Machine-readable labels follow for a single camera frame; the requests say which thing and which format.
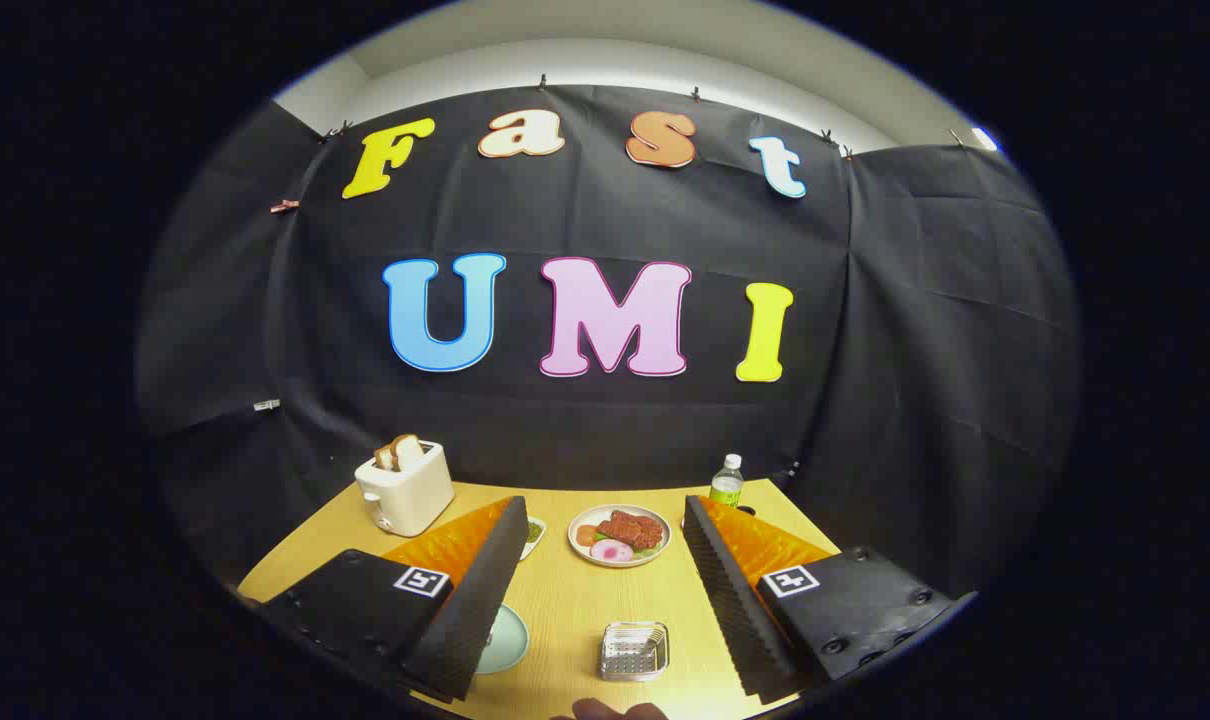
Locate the perforated metal tray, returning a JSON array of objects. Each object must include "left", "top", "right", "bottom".
[{"left": 599, "top": 621, "right": 671, "bottom": 683}]

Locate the green label drink bottle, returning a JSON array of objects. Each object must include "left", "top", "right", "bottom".
[{"left": 709, "top": 454, "right": 745, "bottom": 508}]

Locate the white round food plate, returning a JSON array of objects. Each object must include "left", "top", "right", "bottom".
[{"left": 568, "top": 504, "right": 672, "bottom": 569}]

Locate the green lettuce leaf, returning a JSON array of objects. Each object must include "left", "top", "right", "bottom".
[{"left": 595, "top": 532, "right": 662, "bottom": 561}]

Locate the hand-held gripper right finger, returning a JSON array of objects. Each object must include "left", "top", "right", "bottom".
[{"left": 683, "top": 494, "right": 978, "bottom": 704}]

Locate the cream white toaster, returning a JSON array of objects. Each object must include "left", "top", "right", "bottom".
[{"left": 355, "top": 440, "right": 456, "bottom": 538}]

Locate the teal round plate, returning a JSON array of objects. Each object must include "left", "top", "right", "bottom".
[{"left": 475, "top": 603, "right": 530, "bottom": 676}]

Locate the brown steak piece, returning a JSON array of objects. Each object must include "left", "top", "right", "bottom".
[{"left": 597, "top": 510, "right": 666, "bottom": 549}]

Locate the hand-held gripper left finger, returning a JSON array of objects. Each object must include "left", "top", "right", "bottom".
[{"left": 255, "top": 495, "right": 531, "bottom": 703}]

